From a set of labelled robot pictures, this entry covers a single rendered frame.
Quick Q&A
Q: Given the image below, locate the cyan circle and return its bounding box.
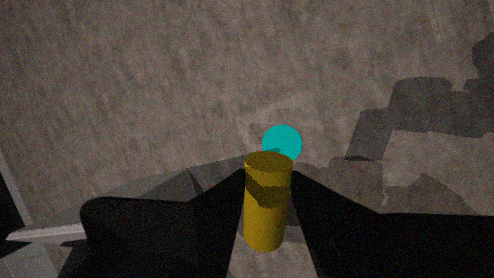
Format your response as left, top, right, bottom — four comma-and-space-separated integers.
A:
262, 125, 302, 161

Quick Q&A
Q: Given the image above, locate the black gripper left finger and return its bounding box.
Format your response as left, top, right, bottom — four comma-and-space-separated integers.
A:
79, 168, 246, 278

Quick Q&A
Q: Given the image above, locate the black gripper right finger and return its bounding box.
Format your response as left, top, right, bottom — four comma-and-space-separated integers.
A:
290, 171, 494, 278

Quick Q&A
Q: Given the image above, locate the yellow cylinder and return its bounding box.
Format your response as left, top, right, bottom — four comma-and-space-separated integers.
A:
243, 151, 293, 253

